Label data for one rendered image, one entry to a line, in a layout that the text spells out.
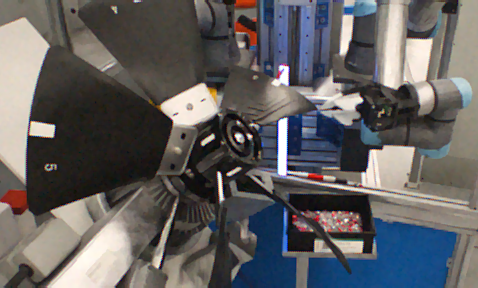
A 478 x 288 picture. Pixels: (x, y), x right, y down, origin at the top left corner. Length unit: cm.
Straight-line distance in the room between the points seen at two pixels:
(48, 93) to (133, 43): 30
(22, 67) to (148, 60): 25
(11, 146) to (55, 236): 21
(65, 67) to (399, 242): 107
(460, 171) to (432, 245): 155
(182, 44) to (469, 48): 196
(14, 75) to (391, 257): 108
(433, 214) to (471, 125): 152
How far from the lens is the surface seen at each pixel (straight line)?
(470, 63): 281
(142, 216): 94
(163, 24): 104
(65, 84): 77
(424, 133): 128
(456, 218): 147
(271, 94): 118
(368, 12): 168
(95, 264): 85
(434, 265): 160
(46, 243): 86
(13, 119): 104
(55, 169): 77
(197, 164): 92
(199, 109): 98
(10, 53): 112
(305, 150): 186
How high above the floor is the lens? 167
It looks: 32 degrees down
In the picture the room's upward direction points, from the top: 2 degrees clockwise
